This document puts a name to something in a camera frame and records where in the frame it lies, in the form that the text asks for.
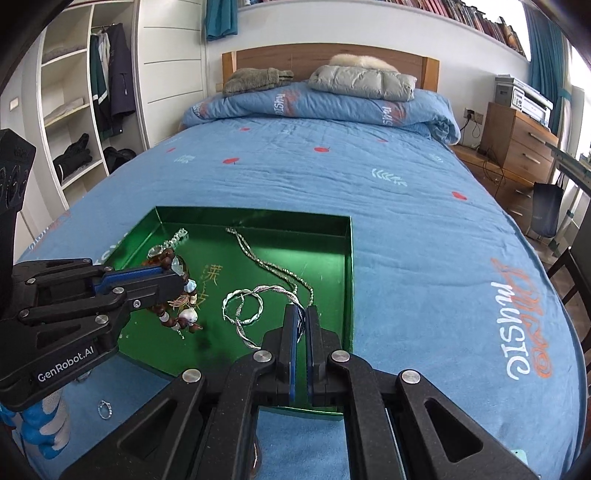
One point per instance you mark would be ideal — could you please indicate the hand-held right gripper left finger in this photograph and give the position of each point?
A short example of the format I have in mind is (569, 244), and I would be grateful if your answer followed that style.
(292, 350)

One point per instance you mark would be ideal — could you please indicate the grey plush garment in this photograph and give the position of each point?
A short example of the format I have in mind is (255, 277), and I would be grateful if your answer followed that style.
(254, 78)

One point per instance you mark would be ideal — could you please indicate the grey folded cloth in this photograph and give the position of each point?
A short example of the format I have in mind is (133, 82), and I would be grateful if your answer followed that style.
(60, 53)

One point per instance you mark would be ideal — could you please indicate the folded blue duvet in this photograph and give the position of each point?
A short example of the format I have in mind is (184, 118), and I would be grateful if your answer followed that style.
(332, 106)

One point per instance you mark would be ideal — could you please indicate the black tote bag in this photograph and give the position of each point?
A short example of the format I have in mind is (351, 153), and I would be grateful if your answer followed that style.
(547, 207)

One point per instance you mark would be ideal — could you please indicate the person's left hand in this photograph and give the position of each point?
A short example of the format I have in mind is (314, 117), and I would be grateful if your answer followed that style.
(39, 429)

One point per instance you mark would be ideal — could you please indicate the light switch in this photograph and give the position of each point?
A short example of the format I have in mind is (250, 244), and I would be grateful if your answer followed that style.
(14, 103)

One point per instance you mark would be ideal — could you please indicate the wooden headboard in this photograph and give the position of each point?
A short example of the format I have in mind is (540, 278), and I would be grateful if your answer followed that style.
(286, 57)

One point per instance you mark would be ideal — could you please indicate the hanging dark jacket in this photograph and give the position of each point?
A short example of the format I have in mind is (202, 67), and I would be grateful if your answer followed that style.
(121, 78)

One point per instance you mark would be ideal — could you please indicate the silver wristwatch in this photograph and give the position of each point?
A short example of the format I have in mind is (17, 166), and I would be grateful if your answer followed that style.
(157, 251)

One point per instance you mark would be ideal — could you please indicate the black folded clothes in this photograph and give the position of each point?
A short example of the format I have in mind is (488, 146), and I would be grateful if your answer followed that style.
(74, 154)

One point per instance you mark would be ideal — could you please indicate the wooden dresser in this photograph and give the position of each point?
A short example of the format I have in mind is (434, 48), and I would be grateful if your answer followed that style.
(521, 138)

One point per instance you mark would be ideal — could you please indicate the grey down jacket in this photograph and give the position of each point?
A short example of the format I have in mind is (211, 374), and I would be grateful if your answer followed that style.
(360, 81)

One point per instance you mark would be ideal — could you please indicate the white folded cloth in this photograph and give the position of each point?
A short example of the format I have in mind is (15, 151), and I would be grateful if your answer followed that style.
(64, 110)

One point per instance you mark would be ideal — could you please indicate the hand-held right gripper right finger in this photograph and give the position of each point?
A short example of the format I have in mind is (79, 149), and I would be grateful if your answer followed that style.
(310, 355)

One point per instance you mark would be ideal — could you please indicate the row of books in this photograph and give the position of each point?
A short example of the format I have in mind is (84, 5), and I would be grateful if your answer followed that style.
(485, 21)

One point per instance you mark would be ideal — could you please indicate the cream fur cushion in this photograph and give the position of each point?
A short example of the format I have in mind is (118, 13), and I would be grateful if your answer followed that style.
(360, 60)

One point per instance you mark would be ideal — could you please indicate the hanging green white garment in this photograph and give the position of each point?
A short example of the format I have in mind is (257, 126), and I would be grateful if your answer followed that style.
(98, 92)

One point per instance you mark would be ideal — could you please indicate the low wooden bedside table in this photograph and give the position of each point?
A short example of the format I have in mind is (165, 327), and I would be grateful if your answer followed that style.
(475, 157)

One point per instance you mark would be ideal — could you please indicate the desk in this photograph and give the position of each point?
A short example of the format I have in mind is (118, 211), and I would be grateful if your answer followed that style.
(572, 166)

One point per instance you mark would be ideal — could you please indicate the green tray box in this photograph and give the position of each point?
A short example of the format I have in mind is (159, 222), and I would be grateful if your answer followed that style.
(318, 249)

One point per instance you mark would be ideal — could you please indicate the grey chair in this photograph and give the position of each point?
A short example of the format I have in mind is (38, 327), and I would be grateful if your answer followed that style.
(565, 272)

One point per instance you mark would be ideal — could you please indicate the silver hoop earrings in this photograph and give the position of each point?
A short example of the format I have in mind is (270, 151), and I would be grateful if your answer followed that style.
(226, 305)

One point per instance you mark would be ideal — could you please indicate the white wardrobe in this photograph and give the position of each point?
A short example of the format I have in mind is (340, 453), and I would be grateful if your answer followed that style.
(171, 69)

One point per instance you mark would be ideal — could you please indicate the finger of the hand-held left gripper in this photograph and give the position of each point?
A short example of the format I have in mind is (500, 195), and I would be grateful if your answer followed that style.
(152, 290)
(129, 277)

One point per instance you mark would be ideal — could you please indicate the long teal curtain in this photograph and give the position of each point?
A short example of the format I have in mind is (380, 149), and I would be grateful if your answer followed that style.
(545, 69)

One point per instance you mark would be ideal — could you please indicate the short teal curtain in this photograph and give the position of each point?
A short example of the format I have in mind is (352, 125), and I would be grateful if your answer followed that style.
(221, 18)

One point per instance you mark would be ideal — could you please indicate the blue printed bedsheet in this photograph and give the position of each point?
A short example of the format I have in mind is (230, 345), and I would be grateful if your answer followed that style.
(415, 230)

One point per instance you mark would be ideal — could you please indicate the white printer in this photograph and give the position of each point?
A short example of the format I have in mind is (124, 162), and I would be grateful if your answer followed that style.
(521, 99)

